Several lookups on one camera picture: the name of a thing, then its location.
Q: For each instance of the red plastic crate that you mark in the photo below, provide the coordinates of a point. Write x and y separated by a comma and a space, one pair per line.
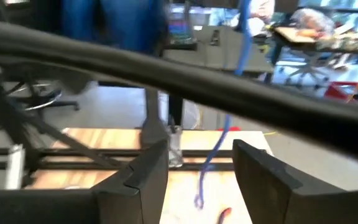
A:
340, 91

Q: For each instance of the silver metal bracket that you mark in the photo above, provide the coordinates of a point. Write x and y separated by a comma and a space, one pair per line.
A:
15, 168

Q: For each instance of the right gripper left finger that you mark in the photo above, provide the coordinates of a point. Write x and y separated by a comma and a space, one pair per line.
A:
129, 202

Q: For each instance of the grey swivel office chair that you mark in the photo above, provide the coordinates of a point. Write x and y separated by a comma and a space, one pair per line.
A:
309, 71

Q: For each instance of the wooden board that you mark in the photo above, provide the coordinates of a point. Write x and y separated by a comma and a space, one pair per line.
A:
294, 34

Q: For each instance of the clear plastic bag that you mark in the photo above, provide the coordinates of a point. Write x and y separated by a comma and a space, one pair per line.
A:
312, 20

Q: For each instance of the black keyboard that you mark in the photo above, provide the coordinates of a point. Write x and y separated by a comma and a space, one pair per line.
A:
180, 31

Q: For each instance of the black background desk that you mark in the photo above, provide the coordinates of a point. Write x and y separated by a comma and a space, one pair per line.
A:
337, 46

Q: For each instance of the person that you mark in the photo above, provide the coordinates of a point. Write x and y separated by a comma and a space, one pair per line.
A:
129, 25

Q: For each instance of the grey desk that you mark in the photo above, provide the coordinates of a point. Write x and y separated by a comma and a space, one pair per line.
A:
222, 53

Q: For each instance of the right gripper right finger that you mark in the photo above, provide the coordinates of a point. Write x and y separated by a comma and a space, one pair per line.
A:
275, 199

